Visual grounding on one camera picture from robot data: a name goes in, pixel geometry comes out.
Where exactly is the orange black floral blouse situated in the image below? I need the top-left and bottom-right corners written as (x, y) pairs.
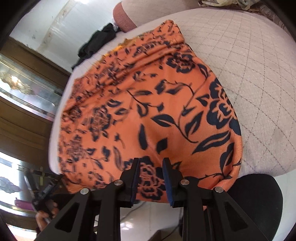
top-left (58, 20), bottom-right (242, 202)

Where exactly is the black clothes pile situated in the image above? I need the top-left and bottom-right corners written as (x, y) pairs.
top-left (71, 23), bottom-right (121, 70)

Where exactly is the person's left hand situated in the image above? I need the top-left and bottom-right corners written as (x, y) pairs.
top-left (36, 202), bottom-right (59, 231)

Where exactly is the stained glass wooden door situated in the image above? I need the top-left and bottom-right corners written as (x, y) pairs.
top-left (1, 38), bottom-right (70, 230)

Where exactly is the pink sofa armrest bolster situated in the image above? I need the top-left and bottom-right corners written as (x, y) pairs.
top-left (113, 0), bottom-right (200, 32)

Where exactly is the cream floral blanket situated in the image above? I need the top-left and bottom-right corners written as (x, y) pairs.
top-left (198, 0), bottom-right (260, 11)

